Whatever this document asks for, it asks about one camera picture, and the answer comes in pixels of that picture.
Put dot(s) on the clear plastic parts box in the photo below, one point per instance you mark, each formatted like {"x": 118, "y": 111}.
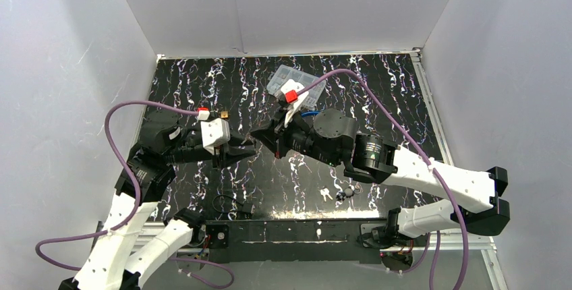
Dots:
{"x": 285, "y": 73}

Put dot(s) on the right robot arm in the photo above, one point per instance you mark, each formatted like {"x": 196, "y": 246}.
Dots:
{"x": 469, "y": 198}

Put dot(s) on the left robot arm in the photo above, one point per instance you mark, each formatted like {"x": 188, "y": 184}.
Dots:
{"x": 163, "y": 143}

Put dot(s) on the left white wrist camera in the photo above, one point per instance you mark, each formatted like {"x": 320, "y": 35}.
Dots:
{"x": 214, "y": 133}

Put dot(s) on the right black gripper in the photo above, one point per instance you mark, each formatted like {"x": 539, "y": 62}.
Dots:
{"x": 280, "y": 136}

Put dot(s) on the blue cable lock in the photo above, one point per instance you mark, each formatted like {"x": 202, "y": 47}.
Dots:
{"x": 310, "y": 114}

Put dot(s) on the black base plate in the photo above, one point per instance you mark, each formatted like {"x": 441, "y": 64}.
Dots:
{"x": 308, "y": 240}

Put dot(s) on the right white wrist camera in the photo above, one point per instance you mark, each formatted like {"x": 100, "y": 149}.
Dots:
{"x": 292, "y": 97}

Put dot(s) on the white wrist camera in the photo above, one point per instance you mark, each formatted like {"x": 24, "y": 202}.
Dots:
{"x": 214, "y": 133}
{"x": 292, "y": 97}

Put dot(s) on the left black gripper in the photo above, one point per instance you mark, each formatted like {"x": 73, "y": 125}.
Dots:
{"x": 219, "y": 154}

